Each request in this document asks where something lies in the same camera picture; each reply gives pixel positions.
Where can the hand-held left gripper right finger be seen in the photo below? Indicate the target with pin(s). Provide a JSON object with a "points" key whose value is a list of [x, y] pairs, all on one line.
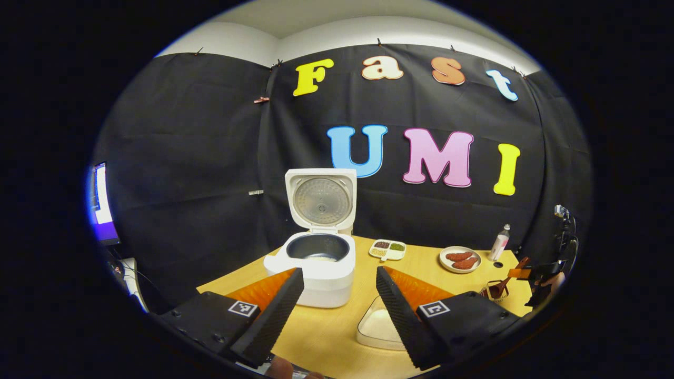
{"points": [[397, 316]]}

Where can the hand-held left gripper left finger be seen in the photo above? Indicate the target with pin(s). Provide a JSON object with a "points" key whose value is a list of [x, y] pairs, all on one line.
{"points": [[276, 316]]}

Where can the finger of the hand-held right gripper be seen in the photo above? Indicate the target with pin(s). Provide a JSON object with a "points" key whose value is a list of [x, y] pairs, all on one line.
{"points": [[518, 273]]}

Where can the brown wooden spoon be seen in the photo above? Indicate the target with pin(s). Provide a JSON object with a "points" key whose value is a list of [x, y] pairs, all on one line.
{"points": [[503, 287]]}

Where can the heap of white rice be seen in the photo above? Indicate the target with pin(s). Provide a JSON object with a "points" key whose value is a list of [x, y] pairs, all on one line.
{"points": [[322, 258], [379, 326]]}

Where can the white rice cooker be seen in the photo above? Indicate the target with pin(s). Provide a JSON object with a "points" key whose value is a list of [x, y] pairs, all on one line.
{"points": [[326, 281]]}

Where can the clear bottle pink label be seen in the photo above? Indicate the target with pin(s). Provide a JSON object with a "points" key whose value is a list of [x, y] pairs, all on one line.
{"points": [[499, 245]]}

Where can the white rectangular tray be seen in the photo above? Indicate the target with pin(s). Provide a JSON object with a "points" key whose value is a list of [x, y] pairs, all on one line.
{"points": [[363, 337]]}

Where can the white sectioned grain dish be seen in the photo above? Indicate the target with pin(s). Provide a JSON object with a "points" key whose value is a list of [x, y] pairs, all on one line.
{"points": [[387, 251]]}

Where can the round white plate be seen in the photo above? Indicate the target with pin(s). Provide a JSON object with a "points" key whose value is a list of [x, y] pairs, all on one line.
{"points": [[445, 266]]}

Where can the white curved object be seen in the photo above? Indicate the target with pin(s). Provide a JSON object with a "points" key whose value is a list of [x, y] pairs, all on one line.
{"points": [[131, 279]]}

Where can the black backdrop cloth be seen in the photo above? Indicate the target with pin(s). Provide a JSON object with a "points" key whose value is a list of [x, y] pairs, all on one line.
{"points": [[200, 147]]}

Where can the computer monitor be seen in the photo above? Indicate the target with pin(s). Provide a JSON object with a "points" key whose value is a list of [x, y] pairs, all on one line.
{"points": [[102, 205]]}

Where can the copper cloth clip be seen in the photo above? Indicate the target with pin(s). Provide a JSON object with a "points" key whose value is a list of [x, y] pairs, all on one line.
{"points": [[261, 99]]}

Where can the camera on tripod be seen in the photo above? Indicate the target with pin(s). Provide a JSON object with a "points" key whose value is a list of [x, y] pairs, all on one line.
{"points": [[564, 231]]}

